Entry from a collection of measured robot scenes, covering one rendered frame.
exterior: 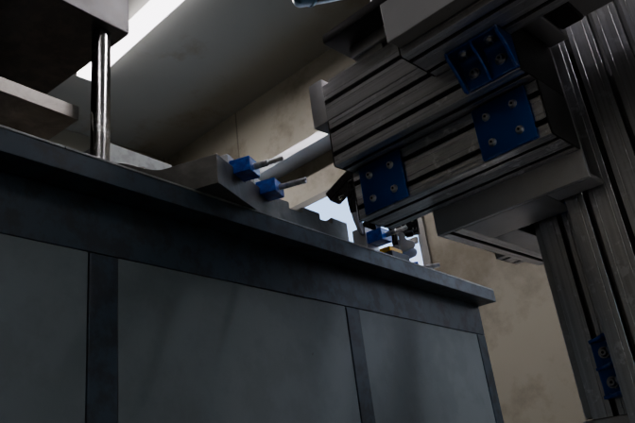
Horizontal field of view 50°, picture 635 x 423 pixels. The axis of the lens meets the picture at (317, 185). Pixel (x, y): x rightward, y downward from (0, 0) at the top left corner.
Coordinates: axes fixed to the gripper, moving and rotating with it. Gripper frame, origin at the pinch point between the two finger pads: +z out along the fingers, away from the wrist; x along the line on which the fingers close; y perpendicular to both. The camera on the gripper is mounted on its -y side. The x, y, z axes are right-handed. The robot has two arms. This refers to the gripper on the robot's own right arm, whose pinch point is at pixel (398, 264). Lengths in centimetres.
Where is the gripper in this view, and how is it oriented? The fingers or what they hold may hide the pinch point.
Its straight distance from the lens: 186.8
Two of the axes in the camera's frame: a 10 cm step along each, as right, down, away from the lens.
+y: 9.7, -1.9, -1.4
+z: 1.2, 9.0, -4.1
